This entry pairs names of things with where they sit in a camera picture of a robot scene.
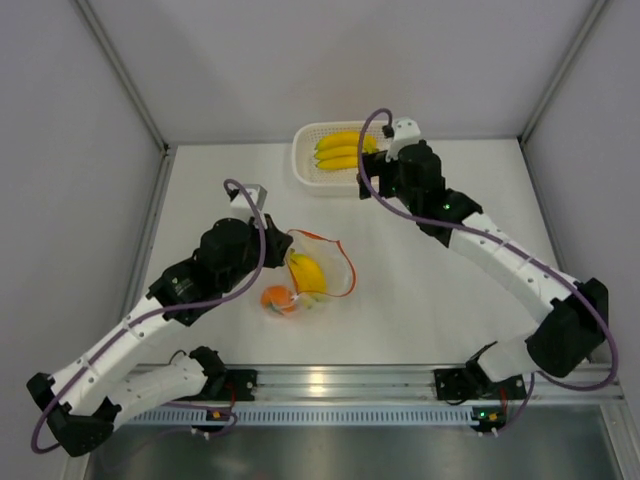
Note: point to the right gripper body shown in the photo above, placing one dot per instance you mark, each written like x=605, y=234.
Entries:
x=387, y=172

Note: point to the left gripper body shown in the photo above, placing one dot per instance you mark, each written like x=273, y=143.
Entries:
x=271, y=256

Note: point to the yellow fake bananas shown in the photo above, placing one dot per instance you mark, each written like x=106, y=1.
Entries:
x=340, y=150

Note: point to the clear zip top bag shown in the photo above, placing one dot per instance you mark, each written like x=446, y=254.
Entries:
x=339, y=270

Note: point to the orange fake fruit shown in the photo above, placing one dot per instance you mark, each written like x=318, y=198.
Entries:
x=278, y=299

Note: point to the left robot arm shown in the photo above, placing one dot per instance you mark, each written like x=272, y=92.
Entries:
x=84, y=403

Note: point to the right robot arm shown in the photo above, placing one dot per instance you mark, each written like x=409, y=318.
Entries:
x=571, y=316

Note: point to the white perforated plastic basket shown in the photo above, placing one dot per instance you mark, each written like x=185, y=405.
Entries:
x=336, y=183

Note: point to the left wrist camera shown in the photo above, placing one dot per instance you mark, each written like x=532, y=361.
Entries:
x=253, y=198

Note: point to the left aluminium frame post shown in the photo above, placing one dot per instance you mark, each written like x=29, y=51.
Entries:
x=91, y=20

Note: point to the aluminium frame post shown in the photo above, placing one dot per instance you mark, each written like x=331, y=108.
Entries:
x=563, y=69
x=91, y=20

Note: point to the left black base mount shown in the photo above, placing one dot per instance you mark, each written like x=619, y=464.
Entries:
x=230, y=386

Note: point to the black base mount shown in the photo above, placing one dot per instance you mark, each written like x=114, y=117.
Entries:
x=230, y=386
x=458, y=385

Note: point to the aluminium mounting rail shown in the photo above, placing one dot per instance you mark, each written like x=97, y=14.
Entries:
x=407, y=383

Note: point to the white slotted cable duct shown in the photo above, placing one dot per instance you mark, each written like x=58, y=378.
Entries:
x=421, y=415

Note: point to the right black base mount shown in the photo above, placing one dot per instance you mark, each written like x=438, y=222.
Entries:
x=458, y=385

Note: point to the right aluminium frame post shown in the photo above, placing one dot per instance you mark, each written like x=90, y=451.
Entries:
x=563, y=69

